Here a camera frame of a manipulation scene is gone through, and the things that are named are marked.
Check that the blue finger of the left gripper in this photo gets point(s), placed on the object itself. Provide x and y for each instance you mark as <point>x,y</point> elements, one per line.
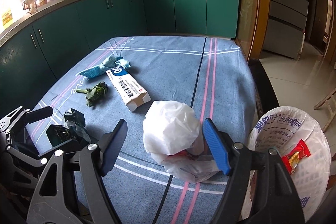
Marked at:
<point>39,114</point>

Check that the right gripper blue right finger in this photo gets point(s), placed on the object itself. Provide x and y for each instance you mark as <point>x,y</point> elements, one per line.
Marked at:
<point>219,144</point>

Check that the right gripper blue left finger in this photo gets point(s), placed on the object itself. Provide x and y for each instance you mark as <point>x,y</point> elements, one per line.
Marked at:
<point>110,145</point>

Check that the dark green wrapper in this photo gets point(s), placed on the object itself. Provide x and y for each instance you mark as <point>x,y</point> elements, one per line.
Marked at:
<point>72,129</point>

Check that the white plastic bag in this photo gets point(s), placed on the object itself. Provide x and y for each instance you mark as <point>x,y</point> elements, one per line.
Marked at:
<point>173,137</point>

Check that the white toothpaste box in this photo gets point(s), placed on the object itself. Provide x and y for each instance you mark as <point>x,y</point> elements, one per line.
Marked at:
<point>131,92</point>

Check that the light blue knotted cloth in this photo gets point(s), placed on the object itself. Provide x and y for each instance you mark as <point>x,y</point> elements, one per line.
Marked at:
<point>109,63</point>

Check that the green kitchen base cabinets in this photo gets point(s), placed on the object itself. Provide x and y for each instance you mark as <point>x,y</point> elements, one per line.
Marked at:
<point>38,50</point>

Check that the white lined trash bin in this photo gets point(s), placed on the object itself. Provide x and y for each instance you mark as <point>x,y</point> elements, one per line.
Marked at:
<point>281,128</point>

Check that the red snack wrapper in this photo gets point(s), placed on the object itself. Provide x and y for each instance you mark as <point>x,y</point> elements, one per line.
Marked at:
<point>299,152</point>

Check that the blue striped tablecloth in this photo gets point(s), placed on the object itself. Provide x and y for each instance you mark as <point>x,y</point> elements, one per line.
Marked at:
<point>208,74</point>

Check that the wooden stool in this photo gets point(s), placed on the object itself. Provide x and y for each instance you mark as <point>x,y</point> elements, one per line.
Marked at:
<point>328,103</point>

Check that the grey refrigerator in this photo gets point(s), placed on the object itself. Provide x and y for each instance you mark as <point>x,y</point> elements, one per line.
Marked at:
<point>286,25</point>

